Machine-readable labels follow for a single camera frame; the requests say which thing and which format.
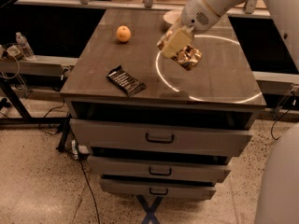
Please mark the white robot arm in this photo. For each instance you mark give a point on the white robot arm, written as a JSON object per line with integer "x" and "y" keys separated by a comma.
{"x": 278, "y": 201}

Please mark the middle drawer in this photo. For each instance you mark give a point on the middle drawer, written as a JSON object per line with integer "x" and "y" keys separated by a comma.
{"x": 166, "y": 170}

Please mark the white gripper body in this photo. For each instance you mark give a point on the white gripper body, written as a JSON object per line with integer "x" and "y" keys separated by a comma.
{"x": 195, "y": 15}

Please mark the black snack wrapper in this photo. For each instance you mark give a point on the black snack wrapper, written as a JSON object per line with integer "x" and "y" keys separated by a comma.
{"x": 125, "y": 82}

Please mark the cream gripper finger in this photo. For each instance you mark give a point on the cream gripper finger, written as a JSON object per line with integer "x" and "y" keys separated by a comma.
{"x": 171, "y": 39}
{"x": 186, "y": 38}

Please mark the orange fruit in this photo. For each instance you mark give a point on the orange fruit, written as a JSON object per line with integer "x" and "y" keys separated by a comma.
{"x": 123, "y": 34}

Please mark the top drawer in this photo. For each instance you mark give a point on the top drawer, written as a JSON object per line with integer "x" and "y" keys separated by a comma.
{"x": 159, "y": 138}

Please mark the crushed orange soda can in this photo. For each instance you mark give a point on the crushed orange soda can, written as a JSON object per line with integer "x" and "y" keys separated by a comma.
{"x": 188, "y": 57}

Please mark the white bowl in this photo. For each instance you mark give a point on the white bowl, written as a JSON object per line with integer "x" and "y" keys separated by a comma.
{"x": 172, "y": 18}

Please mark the drawer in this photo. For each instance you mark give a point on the drawer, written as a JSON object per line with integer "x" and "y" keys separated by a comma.
{"x": 159, "y": 138}
{"x": 166, "y": 170}
{"x": 157, "y": 189}

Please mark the grey side bench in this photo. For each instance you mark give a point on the grey side bench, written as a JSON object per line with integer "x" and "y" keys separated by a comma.
{"x": 49, "y": 66}

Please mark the grey drawer cabinet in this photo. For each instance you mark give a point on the grey drawer cabinet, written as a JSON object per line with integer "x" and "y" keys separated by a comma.
{"x": 219, "y": 93}

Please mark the clear plastic water bottle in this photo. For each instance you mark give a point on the clear plastic water bottle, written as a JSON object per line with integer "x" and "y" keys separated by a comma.
{"x": 25, "y": 47}

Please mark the bottom drawer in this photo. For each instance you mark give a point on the bottom drawer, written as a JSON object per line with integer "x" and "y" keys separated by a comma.
{"x": 157, "y": 189}

